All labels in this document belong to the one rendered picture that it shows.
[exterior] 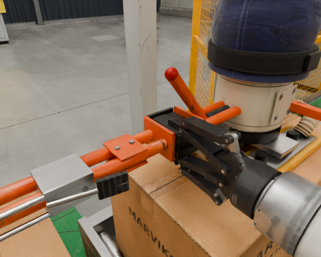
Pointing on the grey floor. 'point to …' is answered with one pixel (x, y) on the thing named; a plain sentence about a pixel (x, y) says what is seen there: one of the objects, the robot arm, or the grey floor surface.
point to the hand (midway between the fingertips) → (169, 134)
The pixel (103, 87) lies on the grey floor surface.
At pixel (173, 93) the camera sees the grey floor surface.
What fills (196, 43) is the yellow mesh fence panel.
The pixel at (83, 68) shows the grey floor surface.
